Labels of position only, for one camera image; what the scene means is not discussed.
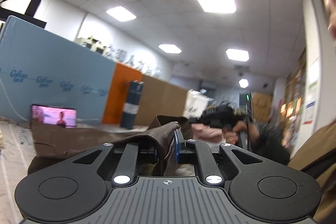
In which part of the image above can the brown leather jacket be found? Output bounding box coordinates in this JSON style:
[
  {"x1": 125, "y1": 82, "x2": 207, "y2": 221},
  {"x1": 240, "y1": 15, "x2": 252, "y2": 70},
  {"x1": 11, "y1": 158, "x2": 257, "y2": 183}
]
[{"x1": 27, "y1": 115, "x2": 193, "y2": 176}]

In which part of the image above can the operator right hand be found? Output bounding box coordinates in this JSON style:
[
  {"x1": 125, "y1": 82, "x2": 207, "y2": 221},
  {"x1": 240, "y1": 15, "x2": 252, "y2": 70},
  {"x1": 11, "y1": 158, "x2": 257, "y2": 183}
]
[{"x1": 222, "y1": 121, "x2": 260, "y2": 153}]

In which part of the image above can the pink knitted sweater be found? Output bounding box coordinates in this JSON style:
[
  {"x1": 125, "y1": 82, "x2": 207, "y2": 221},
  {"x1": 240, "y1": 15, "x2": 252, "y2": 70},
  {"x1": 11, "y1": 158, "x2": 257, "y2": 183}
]
[{"x1": 191, "y1": 123, "x2": 225, "y2": 143}]

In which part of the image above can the white shopping bag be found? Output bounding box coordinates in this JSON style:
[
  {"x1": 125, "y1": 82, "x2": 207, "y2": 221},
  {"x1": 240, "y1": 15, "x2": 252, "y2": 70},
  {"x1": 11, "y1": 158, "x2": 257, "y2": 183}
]
[{"x1": 183, "y1": 89, "x2": 214, "y2": 118}]

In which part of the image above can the dark blue vacuum bottle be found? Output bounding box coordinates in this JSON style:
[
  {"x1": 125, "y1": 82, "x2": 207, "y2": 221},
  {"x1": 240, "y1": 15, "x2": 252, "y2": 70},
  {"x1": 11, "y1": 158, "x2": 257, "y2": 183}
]
[{"x1": 120, "y1": 81, "x2": 144, "y2": 130}]

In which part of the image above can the brown cardboard box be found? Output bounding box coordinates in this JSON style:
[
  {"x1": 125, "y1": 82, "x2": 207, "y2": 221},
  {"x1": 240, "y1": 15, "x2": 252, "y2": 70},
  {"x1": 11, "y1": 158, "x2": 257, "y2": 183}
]
[{"x1": 135, "y1": 75, "x2": 188, "y2": 126}]

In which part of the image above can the orange cardboard box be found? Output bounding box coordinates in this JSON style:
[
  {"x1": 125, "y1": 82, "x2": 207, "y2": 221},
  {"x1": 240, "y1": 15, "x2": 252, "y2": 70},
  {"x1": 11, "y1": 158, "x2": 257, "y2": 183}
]
[{"x1": 102, "y1": 63, "x2": 142, "y2": 124}]

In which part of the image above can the phone with pink screen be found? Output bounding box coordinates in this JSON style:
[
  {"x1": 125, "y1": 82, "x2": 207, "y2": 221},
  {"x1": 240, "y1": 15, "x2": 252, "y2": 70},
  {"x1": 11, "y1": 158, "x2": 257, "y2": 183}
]
[{"x1": 31, "y1": 104, "x2": 77, "y2": 128}]

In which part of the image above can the grey patterned bed sheet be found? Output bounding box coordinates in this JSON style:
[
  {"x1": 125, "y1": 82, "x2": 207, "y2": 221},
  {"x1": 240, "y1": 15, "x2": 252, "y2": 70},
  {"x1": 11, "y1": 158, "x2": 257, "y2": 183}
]
[{"x1": 1, "y1": 117, "x2": 146, "y2": 223}]

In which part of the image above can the light blue printed box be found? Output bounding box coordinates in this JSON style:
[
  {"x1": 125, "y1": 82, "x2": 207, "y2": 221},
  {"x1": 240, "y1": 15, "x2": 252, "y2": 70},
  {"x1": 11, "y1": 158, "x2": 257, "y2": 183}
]
[{"x1": 1, "y1": 16, "x2": 116, "y2": 124}]

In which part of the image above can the wall notice poster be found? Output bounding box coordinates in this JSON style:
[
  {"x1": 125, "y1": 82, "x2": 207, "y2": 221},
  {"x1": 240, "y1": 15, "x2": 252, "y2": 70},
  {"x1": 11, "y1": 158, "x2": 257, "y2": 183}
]
[{"x1": 303, "y1": 81, "x2": 318, "y2": 124}]

